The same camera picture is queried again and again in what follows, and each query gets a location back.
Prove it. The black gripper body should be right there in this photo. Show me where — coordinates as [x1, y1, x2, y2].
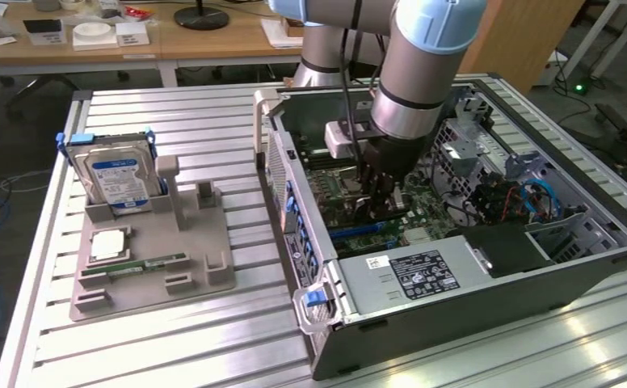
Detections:
[363, 134, 429, 179]

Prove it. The CPU socket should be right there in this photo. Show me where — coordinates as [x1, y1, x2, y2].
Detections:
[337, 167, 367, 196]

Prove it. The green motherboard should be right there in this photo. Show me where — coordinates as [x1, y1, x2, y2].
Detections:
[295, 141, 457, 260]

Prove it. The blue expansion slot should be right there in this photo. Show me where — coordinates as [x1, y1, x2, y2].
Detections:
[327, 223, 385, 241]

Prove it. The metal disk bay cage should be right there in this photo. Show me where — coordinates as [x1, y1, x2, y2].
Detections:
[428, 116, 509, 196]

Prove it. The grey power supply unit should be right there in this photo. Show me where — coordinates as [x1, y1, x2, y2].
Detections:
[336, 235, 496, 317]

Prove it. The blue case latch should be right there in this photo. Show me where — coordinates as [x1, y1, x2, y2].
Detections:
[301, 289, 329, 311]

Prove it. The black open PC case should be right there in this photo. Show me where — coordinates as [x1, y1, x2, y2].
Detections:
[252, 78, 627, 382]

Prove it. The white paper stack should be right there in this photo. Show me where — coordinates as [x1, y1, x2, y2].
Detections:
[260, 17, 305, 50]

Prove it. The wooden cabinet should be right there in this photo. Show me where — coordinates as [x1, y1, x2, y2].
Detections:
[452, 0, 587, 92]

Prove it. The wooden desk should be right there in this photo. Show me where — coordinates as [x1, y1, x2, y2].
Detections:
[160, 0, 455, 70]
[0, 0, 162, 78]

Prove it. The black chair base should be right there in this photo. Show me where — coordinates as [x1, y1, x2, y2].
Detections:
[592, 102, 627, 183]

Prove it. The silver hard disk blue label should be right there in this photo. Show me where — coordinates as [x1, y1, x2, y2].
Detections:
[72, 146, 152, 210]

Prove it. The green RAM stick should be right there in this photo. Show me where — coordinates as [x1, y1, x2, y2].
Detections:
[85, 253, 189, 276]

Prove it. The grey printed parts rack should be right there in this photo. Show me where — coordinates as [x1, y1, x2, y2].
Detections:
[69, 154, 237, 323]

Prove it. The black round lamp base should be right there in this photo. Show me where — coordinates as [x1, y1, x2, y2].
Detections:
[172, 0, 232, 31]

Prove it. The silver CPU chip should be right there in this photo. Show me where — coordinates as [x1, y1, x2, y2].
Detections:
[89, 231, 130, 260]

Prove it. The hard disk drive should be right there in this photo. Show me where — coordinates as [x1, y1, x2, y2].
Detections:
[54, 126, 160, 203]

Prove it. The plain white labelled box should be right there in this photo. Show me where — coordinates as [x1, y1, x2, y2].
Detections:
[114, 20, 149, 48]

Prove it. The white box round insert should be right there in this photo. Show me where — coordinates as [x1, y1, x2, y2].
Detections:
[70, 21, 121, 53]

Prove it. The white box black lid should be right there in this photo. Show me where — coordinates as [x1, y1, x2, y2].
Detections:
[21, 18, 69, 47]

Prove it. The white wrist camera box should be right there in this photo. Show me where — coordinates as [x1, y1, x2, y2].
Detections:
[323, 120, 372, 160]

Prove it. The black wire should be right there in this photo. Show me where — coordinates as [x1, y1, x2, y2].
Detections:
[423, 151, 488, 228]

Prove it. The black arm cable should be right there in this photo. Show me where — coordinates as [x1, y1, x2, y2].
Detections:
[339, 0, 367, 179]

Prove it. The red wire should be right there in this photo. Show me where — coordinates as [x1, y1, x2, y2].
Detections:
[505, 188, 526, 221]

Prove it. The blue wire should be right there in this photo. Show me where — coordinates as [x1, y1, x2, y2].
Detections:
[522, 179, 563, 222]

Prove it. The white table frame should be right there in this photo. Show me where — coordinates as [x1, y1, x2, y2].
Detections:
[559, 0, 627, 111]

